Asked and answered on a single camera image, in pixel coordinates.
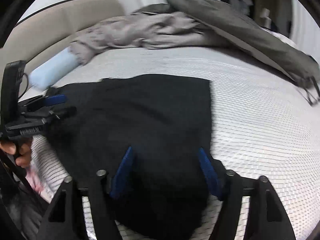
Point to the white chair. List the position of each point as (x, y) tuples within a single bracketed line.
[(265, 15)]

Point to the beige padded headboard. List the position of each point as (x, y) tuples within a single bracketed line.
[(50, 22)]

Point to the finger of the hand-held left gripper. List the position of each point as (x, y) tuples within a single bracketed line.
[(56, 100), (65, 112)]

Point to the dark grey blanket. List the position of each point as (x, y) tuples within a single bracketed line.
[(237, 22)]

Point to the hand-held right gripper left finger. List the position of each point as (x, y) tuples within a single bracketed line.
[(122, 175)]

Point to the white honeycomb mattress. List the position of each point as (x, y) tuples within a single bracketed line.
[(250, 105)]

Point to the light grey duvet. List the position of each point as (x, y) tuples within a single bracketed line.
[(137, 30)]

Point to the black pants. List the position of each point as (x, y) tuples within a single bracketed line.
[(150, 117)]

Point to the light blue pillow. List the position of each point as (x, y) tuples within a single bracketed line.
[(50, 70)]

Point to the person's left hand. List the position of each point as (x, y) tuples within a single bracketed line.
[(23, 152)]

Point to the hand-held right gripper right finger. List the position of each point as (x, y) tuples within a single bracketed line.
[(210, 175)]

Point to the pink patterned cloth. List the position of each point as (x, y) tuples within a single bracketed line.
[(37, 180)]

